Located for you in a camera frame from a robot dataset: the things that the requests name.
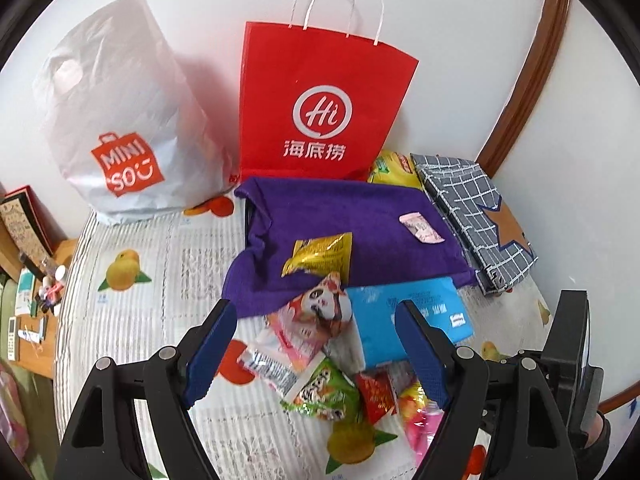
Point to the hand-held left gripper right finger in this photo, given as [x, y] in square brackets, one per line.
[420, 355]

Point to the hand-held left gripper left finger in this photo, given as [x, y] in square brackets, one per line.
[210, 355]

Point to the white snack packet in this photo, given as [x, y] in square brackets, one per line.
[267, 367]

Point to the large pink snack packet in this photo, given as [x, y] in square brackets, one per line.
[419, 435]

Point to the green snack packet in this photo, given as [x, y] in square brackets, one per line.
[325, 392]

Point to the panda print snack packet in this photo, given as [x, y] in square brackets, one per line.
[320, 305]

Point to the yellow snack packet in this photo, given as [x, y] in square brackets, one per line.
[317, 255]

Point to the purple towel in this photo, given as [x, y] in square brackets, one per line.
[350, 210]

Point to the person's right forearm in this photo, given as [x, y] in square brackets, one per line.
[596, 432]

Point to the yellow fruit candy packet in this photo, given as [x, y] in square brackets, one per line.
[412, 405]

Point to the blue tissue pack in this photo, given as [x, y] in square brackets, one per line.
[380, 320]

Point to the red snack packet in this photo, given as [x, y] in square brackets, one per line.
[376, 396]

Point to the fruit print tablecloth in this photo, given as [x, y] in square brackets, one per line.
[160, 280]

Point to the small pale pink packet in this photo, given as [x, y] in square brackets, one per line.
[421, 227]

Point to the grey checked fabric box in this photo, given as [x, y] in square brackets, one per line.
[475, 210]

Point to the wooden side shelf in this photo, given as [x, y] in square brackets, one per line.
[47, 355]

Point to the small toy figurine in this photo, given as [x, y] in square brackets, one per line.
[50, 297]

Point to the yellow green snack bag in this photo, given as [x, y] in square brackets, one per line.
[392, 170]

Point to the white remote control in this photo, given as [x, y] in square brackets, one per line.
[12, 337]

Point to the pink cloth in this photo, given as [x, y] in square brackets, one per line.
[12, 415]

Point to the patterned red box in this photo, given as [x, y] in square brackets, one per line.
[25, 220]

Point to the white plastic shopping bag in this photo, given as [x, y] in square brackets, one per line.
[125, 110]

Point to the red paper bag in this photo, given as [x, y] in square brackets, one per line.
[325, 85]

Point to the brown wooden door frame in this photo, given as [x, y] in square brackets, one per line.
[535, 70]

